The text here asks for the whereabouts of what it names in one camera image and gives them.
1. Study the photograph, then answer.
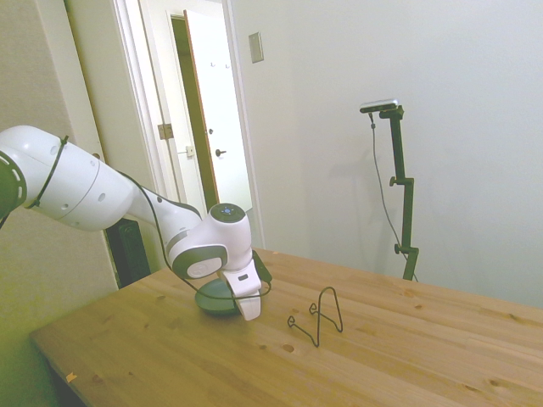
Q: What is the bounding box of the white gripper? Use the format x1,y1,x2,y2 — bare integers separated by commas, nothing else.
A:
221,259,263,322

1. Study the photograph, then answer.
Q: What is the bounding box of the dark teal plate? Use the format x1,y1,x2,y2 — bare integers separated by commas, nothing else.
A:
193,279,244,317

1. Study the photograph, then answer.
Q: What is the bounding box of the black box behind table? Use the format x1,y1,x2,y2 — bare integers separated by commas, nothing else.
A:
104,217,152,290

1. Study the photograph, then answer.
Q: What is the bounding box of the white door with wood edge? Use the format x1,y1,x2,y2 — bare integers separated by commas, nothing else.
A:
182,8,252,226

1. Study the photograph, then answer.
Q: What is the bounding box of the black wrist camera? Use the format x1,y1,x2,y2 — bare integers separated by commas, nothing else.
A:
252,249,274,284

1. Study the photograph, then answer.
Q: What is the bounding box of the black wire plate stand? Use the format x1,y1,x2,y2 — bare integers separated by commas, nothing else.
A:
287,286,344,349

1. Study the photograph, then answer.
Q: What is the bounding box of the black camera stand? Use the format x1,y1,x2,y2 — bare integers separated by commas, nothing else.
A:
378,105,421,282

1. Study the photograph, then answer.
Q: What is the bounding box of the grey exterior camera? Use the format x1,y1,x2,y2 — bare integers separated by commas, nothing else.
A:
359,98,401,115

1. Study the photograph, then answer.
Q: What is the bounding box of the grey wall switch plate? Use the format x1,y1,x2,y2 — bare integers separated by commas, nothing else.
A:
248,31,265,64

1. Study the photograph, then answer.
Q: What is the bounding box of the white door frame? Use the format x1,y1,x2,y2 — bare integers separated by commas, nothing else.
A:
113,0,266,249

